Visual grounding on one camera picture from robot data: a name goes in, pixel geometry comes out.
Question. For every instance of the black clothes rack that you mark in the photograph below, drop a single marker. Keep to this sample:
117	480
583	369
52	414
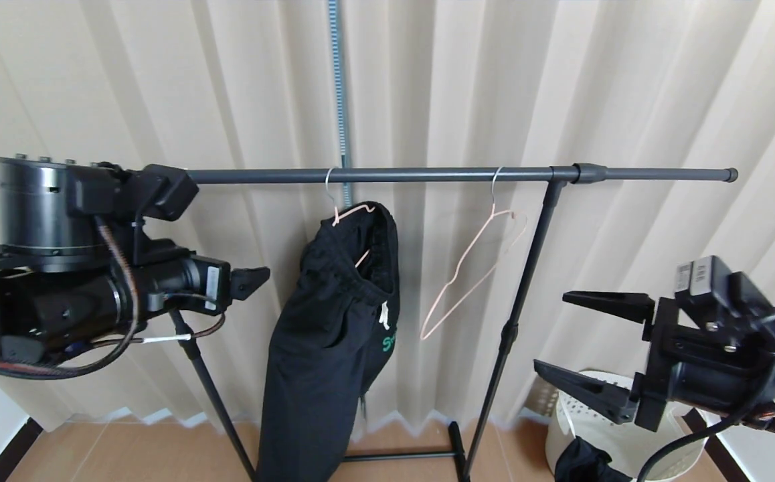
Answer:
427	175

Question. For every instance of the pink clothes hanger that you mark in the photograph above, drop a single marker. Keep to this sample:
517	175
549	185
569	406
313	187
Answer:
354	211
492	197

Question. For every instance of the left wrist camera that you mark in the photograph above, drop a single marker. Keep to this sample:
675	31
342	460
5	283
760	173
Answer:
170	191

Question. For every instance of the white laundry basket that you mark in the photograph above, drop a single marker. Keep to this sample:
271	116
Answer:
628	428

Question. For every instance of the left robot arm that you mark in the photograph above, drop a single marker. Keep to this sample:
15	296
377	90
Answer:
39	207

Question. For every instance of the black garment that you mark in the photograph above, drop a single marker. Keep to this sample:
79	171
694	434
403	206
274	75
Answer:
588	462

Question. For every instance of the black shorts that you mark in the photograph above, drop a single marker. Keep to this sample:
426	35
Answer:
320	348

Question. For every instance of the beige curtain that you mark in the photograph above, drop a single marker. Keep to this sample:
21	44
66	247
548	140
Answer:
160	87

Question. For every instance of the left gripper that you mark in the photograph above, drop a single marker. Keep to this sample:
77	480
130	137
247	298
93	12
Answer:
79	308

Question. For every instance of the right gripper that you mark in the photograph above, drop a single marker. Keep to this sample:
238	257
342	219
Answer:
709	375

